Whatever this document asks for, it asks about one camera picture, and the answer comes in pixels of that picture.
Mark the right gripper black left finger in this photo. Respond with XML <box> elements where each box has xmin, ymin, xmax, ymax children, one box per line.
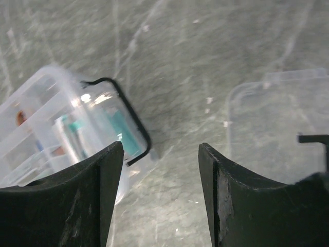
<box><xmin>1</xmin><ymin>142</ymin><xmax>124</xmax><ymax>246</ymax></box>

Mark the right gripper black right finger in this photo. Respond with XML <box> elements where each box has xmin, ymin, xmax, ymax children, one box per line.
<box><xmin>198</xmin><ymin>143</ymin><xmax>328</xmax><ymax>246</ymax></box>

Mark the teal blister pack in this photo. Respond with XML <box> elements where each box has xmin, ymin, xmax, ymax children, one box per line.
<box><xmin>58</xmin><ymin>110</ymin><xmax>142</xmax><ymax>162</ymax></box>

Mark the clear plastic storage box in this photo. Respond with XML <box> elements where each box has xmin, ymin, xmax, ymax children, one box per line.
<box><xmin>1</xmin><ymin>65</ymin><xmax>158</xmax><ymax>202</ymax></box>

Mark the clear box lid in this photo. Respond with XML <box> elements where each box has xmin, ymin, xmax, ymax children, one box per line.
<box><xmin>226</xmin><ymin>68</ymin><xmax>328</xmax><ymax>184</ymax></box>

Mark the small copper coin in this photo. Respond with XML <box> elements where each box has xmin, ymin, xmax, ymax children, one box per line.
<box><xmin>16</xmin><ymin>111</ymin><xmax>27</xmax><ymax>126</ymax></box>

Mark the clear divided organizer tray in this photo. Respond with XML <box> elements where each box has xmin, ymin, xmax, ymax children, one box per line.
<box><xmin>1</xmin><ymin>66</ymin><xmax>96</xmax><ymax>188</ymax></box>

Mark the black box side latch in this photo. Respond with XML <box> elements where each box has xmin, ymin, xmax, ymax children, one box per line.
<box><xmin>80</xmin><ymin>77</ymin><xmax>152</xmax><ymax>166</ymax></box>

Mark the black box handle clip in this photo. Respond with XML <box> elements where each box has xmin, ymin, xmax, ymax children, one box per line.
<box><xmin>297</xmin><ymin>133</ymin><xmax>328</xmax><ymax>172</ymax></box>

